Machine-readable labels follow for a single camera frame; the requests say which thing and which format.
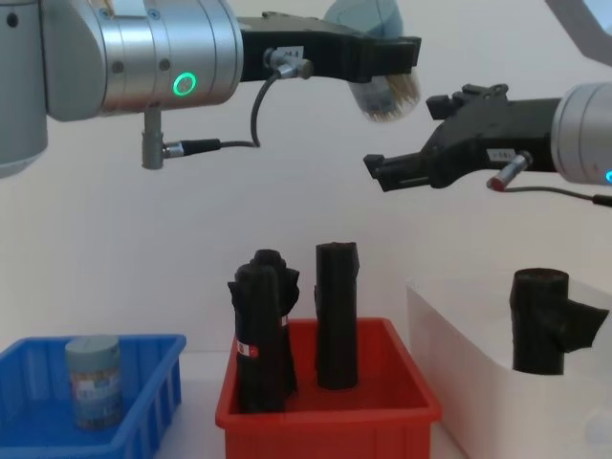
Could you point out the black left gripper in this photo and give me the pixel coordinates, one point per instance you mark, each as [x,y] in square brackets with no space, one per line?
[306,43]

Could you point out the red plastic bin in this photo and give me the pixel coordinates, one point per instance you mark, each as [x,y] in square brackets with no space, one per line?
[334,430]

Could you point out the white plastic bin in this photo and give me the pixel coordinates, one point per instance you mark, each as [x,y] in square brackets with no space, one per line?
[459,344]

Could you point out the blue plastic bin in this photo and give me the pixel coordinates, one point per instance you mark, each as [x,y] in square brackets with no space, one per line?
[143,382]

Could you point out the black bag roll red label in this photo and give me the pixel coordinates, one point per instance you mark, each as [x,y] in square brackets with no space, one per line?
[258,344]

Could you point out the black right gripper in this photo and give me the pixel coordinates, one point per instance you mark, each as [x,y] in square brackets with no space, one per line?
[483,134]

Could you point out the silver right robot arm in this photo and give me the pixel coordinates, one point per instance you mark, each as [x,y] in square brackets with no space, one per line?
[585,129]

